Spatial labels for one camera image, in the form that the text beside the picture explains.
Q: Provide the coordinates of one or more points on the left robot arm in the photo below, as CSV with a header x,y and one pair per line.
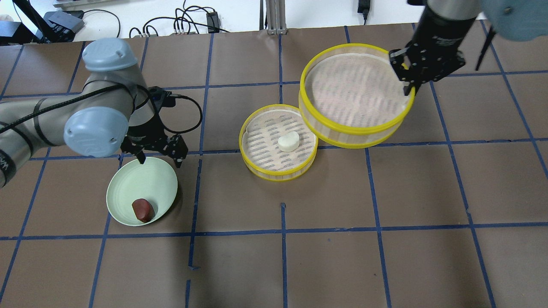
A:
x,y
116,111

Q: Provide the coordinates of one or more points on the light green plate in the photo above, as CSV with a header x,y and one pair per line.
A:
x,y
155,181

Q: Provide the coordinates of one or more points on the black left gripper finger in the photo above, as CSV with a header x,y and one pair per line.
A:
x,y
140,157
178,161

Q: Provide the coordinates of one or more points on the white steamed bun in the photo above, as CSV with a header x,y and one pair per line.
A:
x,y
289,142

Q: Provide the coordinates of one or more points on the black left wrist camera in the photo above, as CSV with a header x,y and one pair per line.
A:
x,y
161,98

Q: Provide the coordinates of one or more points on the black power adapter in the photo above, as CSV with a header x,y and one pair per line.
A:
x,y
213,22

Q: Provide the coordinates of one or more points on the aluminium frame post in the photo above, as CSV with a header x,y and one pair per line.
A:
x,y
274,17

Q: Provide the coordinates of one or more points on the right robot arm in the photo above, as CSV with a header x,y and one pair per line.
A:
x,y
447,22

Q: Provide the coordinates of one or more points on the yellow steamer layer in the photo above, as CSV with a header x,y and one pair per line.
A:
x,y
350,97
276,144

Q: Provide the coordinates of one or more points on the brown steamed bun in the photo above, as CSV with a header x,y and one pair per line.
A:
x,y
143,210

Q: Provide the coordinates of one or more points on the yellow top steamer layer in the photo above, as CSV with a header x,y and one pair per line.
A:
x,y
350,97

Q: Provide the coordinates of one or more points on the yellow bottom steamer layer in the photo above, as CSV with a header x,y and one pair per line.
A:
x,y
276,144

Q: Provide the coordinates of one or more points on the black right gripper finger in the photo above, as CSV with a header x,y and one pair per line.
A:
x,y
412,87

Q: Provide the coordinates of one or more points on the black wall plug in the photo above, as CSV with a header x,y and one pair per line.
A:
x,y
363,8

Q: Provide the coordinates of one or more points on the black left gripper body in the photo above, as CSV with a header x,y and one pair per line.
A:
x,y
145,137

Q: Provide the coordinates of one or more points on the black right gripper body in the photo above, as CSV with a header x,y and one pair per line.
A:
x,y
443,36

